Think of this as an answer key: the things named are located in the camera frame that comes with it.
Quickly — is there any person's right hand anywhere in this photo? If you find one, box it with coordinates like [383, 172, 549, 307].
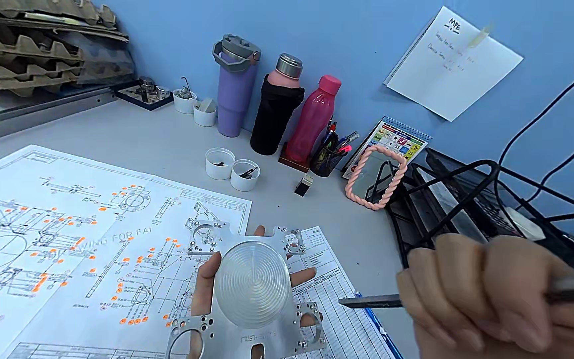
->
[397, 233, 574, 359]

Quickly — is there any person's left hand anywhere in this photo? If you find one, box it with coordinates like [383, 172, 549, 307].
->
[186, 225, 323, 359]

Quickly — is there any silver machined metal plate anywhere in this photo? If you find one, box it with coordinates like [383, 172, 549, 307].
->
[166, 221, 327, 359]

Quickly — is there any dark metal tool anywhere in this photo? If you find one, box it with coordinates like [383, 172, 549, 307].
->
[339, 275, 574, 309]

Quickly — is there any white printed table form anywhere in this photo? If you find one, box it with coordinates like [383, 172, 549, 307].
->
[281, 226, 404, 359]

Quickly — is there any white oval object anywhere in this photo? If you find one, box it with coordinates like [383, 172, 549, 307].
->
[504, 207, 546, 241]

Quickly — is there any small black and white block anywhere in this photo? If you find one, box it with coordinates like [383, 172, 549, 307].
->
[294, 173, 314, 197]

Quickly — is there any blue clipboard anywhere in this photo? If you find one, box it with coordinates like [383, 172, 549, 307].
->
[355, 291, 404, 359]

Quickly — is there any white plastic cup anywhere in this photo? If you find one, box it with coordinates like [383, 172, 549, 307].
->
[230, 159, 261, 192]
[193, 98, 217, 127]
[205, 148, 236, 180]
[172, 88, 198, 115]

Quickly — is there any reddish brown wooden stand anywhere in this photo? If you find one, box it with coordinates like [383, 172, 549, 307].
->
[278, 143, 313, 173]

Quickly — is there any black mesh pen holder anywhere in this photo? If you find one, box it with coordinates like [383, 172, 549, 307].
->
[310, 139, 346, 178]

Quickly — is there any large technical drawing sheet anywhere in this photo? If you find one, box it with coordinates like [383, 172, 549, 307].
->
[0, 145, 253, 359]

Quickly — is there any bunch of pens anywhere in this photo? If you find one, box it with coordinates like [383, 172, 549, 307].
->
[323, 116, 360, 153]

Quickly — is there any desk calendar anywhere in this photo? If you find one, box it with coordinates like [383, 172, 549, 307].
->
[342, 116, 432, 180]

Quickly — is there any magenta plastic bottle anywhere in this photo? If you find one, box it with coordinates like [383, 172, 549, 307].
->
[285, 75, 342, 165]

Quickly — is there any pink bottle in black sleeve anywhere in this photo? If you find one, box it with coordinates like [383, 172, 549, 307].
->
[250, 53, 305, 156]

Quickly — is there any dark square tray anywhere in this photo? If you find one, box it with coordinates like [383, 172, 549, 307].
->
[112, 80, 174, 111]

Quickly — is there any purple tumbler with grey lid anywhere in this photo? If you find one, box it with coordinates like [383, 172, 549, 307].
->
[212, 34, 262, 138]

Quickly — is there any pile of small metal parts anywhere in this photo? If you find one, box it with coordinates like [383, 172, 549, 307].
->
[126, 76, 171, 104]

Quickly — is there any grey metal shelf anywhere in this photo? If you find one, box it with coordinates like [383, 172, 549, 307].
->
[0, 74, 136, 148]

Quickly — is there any yellowish tape piece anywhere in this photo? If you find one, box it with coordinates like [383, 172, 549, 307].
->
[467, 24, 493, 49]

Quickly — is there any clear plastic bag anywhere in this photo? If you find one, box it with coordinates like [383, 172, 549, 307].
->
[53, 31, 136, 95]

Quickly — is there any stack of cardboard egg trays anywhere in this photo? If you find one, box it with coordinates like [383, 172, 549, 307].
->
[0, 0, 129, 103]

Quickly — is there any black wire mesh rack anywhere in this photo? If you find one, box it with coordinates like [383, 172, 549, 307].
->
[386, 148, 574, 277]

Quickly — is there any mirror with pink twisted frame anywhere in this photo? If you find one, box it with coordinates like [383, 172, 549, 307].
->
[345, 145, 408, 211]

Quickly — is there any black cable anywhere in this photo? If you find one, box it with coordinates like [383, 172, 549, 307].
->
[516, 132, 574, 210]
[494, 57, 574, 237]

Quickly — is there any white handwritten wall paper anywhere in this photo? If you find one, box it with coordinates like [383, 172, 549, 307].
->
[383, 6, 524, 122]

